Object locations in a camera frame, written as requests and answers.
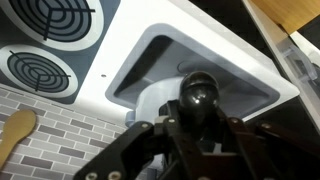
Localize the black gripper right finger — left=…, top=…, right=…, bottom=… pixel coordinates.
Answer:
left=213, top=109, right=320, bottom=180

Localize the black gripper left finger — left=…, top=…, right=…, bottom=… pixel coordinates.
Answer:
left=73, top=99, right=203, bottom=180

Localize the grey toy sink basin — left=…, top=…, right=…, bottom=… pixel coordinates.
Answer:
left=104, top=23, right=281, bottom=123

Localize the grey fridge door with phone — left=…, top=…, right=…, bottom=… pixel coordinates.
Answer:
left=241, top=0, right=320, bottom=128

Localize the small wooden toy spoon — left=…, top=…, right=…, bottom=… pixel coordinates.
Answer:
left=0, top=109, right=38, bottom=169

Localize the white toy kitchen unit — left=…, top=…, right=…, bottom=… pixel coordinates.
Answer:
left=0, top=0, right=320, bottom=180

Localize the grey fridge door handle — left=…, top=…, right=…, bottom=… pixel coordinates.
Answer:
left=283, top=46, right=318, bottom=88

